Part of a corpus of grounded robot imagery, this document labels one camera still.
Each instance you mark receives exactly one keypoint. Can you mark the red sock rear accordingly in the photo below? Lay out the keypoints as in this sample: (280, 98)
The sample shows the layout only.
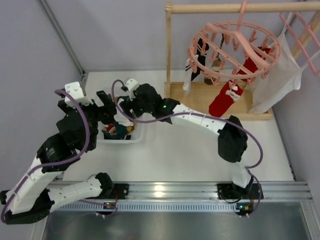
(250, 65)

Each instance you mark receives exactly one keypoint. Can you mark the white tank top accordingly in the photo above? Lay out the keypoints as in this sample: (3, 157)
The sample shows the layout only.
(286, 75)

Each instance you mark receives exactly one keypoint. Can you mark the wooden clothes rack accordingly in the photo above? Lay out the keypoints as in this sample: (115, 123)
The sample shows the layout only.
(201, 95)

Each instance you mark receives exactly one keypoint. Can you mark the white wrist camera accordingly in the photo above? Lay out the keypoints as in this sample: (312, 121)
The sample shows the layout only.
(76, 91)
(131, 85)

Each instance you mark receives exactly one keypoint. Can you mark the aluminium mounting rail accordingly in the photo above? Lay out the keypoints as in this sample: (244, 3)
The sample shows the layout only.
(275, 191)

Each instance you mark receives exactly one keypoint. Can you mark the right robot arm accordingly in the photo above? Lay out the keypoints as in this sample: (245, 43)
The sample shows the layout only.
(232, 138)

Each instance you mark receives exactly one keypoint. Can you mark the hanging black striped sock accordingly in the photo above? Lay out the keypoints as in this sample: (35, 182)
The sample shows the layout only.
(201, 57)

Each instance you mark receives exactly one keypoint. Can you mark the green reindeer Christmas sock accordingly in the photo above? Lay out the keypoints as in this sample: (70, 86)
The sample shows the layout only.
(114, 131)

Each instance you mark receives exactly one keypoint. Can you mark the pink clothes hanger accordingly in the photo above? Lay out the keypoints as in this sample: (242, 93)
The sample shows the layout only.
(308, 34)

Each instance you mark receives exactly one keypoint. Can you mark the dark green sock upper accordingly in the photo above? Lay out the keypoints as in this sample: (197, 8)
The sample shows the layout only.
(121, 99)

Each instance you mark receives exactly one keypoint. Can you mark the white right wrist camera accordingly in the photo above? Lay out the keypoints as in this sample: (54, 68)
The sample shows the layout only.
(131, 85)

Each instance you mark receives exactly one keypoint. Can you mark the white plastic mesh basket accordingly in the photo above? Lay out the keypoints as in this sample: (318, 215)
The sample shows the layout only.
(137, 133)

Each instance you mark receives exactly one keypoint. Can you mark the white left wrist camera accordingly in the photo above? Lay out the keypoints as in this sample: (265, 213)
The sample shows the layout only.
(76, 91)

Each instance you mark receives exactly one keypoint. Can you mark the plain white sock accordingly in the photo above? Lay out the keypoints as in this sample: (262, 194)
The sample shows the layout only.
(126, 122)

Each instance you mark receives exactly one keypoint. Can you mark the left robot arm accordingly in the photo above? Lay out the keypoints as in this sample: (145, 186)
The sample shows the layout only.
(31, 200)

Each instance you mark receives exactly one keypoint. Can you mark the grey slotted cable duct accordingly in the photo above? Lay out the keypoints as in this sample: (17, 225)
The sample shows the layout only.
(126, 206)

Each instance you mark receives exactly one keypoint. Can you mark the red Christmas sock front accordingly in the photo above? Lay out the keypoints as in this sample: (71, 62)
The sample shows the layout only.
(223, 101)

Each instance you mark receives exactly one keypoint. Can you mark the brown beige striped sock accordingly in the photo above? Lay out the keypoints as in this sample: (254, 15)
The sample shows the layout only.
(216, 63)

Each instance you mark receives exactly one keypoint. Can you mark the yellow sock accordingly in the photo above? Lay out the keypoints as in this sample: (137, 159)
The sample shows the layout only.
(130, 128)

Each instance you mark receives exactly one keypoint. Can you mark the pink round clip hanger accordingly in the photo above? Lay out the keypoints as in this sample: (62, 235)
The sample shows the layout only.
(241, 41)

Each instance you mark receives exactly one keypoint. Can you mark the aluminium frame post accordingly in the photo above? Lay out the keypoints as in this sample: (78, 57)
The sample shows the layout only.
(63, 38)

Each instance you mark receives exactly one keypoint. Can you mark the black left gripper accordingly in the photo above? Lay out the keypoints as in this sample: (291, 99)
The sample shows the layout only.
(105, 107)

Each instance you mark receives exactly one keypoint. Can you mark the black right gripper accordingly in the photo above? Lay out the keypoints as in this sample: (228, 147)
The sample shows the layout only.
(128, 107)

